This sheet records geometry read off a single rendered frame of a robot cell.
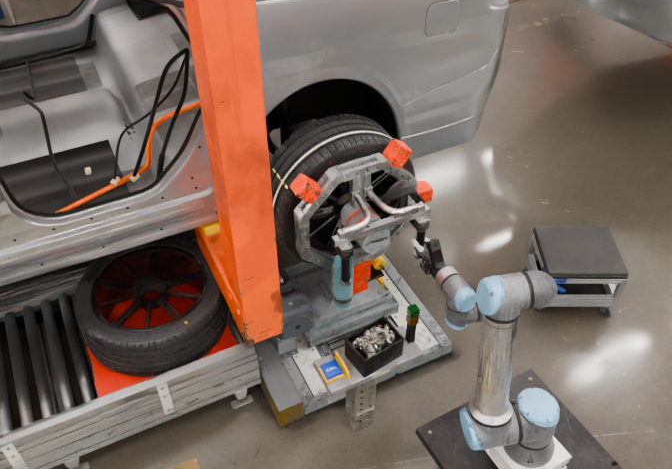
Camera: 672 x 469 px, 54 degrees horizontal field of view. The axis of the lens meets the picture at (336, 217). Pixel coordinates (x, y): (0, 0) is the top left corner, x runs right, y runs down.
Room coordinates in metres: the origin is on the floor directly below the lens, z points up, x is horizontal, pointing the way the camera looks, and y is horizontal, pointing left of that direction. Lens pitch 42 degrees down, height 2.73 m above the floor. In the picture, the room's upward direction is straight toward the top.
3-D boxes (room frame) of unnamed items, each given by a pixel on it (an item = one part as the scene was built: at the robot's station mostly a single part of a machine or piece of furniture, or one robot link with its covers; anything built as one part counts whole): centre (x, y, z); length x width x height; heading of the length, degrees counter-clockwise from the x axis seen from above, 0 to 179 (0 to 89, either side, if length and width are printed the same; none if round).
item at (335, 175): (2.08, -0.09, 0.85); 0.54 x 0.07 x 0.54; 116
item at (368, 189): (2.01, -0.23, 1.03); 0.19 x 0.18 x 0.11; 26
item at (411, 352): (1.65, -0.13, 0.44); 0.43 x 0.17 x 0.03; 116
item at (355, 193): (1.92, -0.05, 1.03); 0.19 x 0.18 x 0.11; 26
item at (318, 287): (2.23, -0.01, 0.32); 0.40 x 0.30 x 0.28; 116
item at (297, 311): (2.09, 0.27, 0.26); 0.42 x 0.18 x 0.35; 26
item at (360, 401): (1.63, -0.11, 0.21); 0.10 x 0.10 x 0.42; 26
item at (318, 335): (2.23, -0.01, 0.13); 0.50 x 0.36 x 0.10; 116
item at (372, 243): (2.01, -0.12, 0.85); 0.21 x 0.14 x 0.14; 26
